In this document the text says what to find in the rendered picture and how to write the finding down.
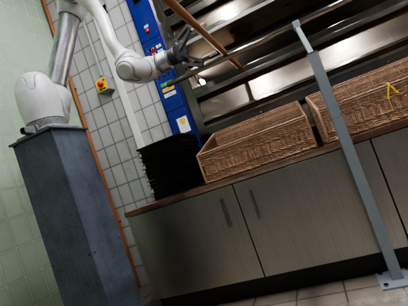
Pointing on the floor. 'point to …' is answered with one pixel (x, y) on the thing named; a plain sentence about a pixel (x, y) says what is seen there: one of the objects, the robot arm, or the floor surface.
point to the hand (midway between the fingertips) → (208, 38)
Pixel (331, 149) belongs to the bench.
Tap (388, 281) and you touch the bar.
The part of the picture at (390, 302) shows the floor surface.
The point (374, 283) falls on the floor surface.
